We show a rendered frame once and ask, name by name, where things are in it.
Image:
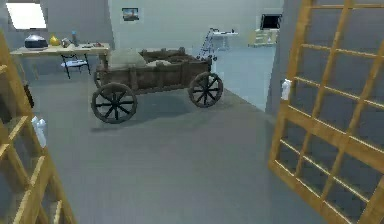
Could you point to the pale yellow stand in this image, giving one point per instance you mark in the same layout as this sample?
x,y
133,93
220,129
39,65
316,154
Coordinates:
x,y
263,37

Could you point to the black television set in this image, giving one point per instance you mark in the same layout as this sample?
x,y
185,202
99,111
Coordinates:
x,y
270,21

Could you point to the yellow vase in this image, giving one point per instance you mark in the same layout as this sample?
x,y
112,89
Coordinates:
x,y
54,41

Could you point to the brown wooden cart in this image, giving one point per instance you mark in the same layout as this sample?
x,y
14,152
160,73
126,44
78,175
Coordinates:
x,y
156,75

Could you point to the white desk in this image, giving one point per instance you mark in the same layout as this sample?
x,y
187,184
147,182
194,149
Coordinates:
x,y
225,35

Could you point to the black metal chair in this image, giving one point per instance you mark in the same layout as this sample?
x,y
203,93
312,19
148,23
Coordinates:
x,y
75,63

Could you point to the blue bottle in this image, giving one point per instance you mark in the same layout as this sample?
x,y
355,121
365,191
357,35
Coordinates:
x,y
74,37

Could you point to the wooden lattice door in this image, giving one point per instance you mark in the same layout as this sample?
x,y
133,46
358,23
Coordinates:
x,y
333,133
20,173

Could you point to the small grey pot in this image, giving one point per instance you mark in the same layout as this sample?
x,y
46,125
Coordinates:
x,y
66,42

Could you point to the light wooden table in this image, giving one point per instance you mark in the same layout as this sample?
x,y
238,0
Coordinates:
x,y
60,50

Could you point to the black and grey box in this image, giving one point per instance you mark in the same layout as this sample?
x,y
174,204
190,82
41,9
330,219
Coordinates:
x,y
35,42

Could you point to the bright window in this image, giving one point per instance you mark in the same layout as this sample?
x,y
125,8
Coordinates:
x,y
26,15

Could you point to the framed wall picture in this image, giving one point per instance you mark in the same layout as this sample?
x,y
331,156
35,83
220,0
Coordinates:
x,y
130,14

